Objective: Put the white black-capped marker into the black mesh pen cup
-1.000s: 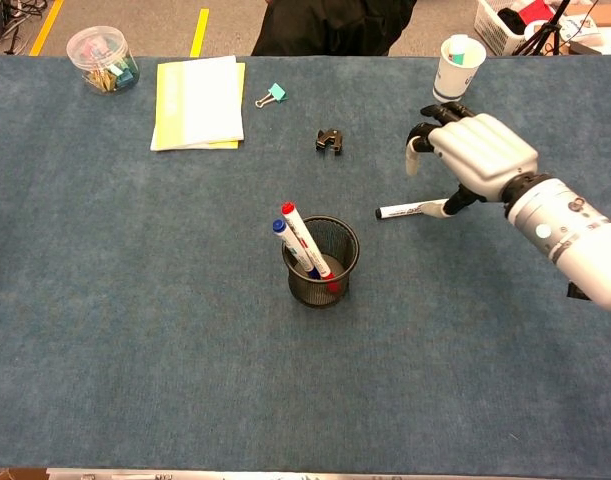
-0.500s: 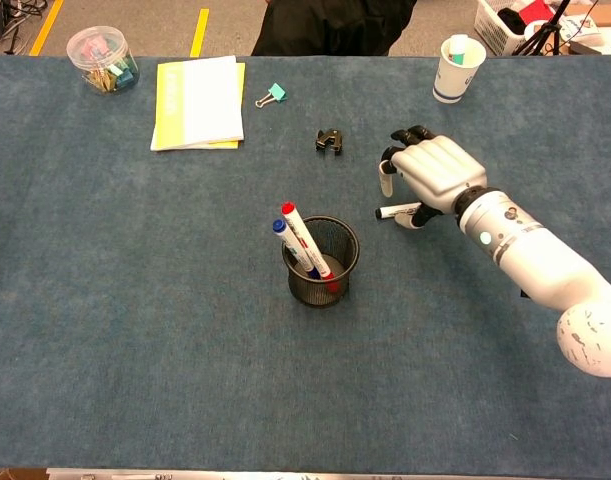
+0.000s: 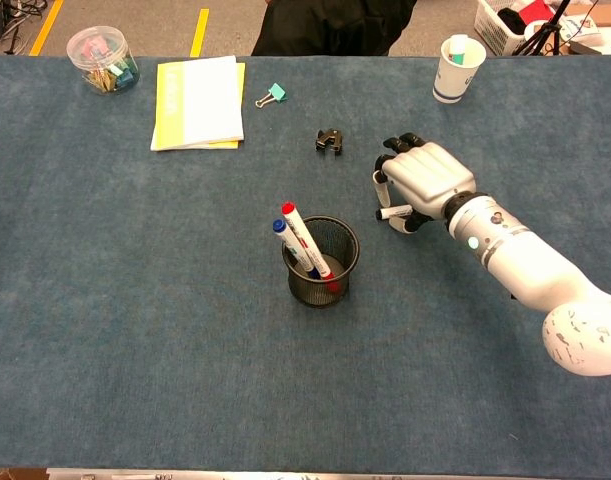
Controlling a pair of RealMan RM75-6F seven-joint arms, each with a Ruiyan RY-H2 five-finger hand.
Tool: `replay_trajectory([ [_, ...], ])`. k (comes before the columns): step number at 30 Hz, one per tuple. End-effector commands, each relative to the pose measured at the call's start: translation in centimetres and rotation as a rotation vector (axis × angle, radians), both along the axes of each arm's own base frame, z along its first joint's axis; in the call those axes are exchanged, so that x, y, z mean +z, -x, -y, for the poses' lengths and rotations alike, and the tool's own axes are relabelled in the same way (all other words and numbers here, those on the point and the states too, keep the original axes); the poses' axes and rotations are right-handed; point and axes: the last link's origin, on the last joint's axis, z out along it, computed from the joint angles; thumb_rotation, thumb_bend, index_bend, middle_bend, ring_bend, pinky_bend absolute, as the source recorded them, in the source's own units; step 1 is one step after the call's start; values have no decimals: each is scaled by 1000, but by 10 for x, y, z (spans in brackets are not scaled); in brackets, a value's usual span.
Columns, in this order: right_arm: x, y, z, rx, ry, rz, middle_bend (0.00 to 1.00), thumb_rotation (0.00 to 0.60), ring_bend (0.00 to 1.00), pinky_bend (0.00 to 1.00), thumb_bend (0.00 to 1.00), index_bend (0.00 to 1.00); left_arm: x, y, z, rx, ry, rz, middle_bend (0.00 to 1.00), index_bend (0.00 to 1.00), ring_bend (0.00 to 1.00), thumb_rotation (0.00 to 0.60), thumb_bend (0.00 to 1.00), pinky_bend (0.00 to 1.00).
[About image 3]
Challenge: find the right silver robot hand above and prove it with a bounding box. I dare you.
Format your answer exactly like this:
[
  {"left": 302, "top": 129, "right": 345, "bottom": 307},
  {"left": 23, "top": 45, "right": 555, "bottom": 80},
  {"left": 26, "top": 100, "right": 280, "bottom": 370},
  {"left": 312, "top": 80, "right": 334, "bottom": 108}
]
[{"left": 369, "top": 132, "right": 479, "bottom": 235}]

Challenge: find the black capped white marker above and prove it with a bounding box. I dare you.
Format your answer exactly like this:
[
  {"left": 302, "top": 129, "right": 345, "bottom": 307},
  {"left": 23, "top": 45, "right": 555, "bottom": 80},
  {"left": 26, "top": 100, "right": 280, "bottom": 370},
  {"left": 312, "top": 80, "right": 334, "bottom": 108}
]
[{"left": 375, "top": 204, "right": 414, "bottom": 222}]

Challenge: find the red-capped white marker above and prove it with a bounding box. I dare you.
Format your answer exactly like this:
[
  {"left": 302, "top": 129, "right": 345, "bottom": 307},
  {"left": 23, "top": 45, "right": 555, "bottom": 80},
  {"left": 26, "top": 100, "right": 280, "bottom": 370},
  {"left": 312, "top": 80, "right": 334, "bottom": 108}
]
[{"left": 281, "top": 201, "right": 343, "bottom": 294}]

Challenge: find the blue capped marker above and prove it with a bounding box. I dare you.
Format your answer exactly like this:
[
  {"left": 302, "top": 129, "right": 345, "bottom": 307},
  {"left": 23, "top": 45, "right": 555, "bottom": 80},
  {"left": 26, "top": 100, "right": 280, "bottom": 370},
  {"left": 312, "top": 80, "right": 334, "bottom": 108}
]
[{"left": 271, "top": 218, "right": 323, "bottom": 280}]

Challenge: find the black mesh pen holder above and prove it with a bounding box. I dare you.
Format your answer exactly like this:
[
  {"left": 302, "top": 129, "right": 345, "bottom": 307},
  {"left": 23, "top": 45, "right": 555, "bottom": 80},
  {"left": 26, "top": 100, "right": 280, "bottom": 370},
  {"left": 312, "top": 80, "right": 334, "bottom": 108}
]
[{"left": 281, "top": 215, "right": 362, "bottom": 309}]

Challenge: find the white paper cup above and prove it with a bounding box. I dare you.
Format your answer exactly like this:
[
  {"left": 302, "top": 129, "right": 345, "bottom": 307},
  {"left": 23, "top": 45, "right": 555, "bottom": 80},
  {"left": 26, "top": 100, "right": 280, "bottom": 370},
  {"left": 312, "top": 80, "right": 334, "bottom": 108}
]
[{"left": 432, "top": 37, "right": 488, "bottom": 105}]

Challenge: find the white glue stick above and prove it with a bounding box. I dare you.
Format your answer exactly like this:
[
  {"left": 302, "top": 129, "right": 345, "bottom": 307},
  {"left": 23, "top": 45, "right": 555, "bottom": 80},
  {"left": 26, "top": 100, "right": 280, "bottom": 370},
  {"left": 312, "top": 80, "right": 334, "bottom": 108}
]
[{"left": 448, "top": 34, "right": 471, "bottom": 67}]

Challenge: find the white plastic basket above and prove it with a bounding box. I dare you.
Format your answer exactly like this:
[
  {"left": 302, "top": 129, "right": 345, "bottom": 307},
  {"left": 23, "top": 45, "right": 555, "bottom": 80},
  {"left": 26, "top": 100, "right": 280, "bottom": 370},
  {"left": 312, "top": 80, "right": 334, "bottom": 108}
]
[{"left": 473, "top": 0, "right": 559, "bottom": 56}]

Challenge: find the teal binder clip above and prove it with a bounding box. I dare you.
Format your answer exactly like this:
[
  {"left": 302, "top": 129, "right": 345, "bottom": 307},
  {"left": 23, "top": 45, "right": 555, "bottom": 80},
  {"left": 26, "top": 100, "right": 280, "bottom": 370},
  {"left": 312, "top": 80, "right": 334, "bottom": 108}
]
[{"left": 255, "top": 82, "right": 290, "bottom": 110}]

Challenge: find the person in black clothes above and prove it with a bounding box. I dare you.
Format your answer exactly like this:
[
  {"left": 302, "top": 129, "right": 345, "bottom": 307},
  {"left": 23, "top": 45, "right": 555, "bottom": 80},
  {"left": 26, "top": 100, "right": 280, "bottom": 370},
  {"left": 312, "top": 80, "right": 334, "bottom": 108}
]
[{"left": 251, "top": 0, "right": 419, "bottom": 57}]

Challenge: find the black tripod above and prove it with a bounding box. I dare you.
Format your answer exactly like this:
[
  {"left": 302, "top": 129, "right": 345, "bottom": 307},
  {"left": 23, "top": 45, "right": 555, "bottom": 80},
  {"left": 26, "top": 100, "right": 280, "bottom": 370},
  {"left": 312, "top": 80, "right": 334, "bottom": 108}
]
[{"left": 521, "top": 0, "right": 572, "bottom": 57}]

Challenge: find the white booklet with yellow band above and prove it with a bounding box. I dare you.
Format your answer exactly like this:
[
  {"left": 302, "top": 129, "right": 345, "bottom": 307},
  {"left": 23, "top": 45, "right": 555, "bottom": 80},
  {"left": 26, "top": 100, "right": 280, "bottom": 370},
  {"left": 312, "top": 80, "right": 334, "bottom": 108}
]
[{"left": 150, "top": 55, "right": 245, "bottom": 151}]

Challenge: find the brown cardboard box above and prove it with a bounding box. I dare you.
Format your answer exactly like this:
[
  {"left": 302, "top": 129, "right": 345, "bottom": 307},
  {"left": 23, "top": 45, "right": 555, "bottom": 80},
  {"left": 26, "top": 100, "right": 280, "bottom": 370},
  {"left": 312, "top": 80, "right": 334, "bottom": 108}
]
[{"left": 567, "top": 0, "right": 611, "bottom": 27}]

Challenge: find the blue felt table mat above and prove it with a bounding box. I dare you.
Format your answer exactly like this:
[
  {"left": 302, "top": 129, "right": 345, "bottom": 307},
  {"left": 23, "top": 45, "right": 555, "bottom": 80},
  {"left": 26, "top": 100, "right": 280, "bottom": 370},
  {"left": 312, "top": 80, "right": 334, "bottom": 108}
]
[{"left": 0, "top": 54, "right": 611, "bottom": 474}]

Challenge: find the clear plastic jar of clips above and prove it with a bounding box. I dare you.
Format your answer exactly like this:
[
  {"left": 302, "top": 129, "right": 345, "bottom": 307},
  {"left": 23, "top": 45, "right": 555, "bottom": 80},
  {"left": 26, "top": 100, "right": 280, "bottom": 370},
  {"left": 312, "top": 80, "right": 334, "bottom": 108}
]
[{"left": 66, "top": 25, "right": 141, "bottom": 97}]

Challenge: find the black cables bundle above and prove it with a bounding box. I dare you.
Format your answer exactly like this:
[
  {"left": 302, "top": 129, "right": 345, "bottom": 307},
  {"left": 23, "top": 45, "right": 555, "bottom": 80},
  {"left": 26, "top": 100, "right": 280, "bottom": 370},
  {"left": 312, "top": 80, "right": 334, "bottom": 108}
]
[{"left": 0, "top": 0, "right": 52, "bottom": 54}]

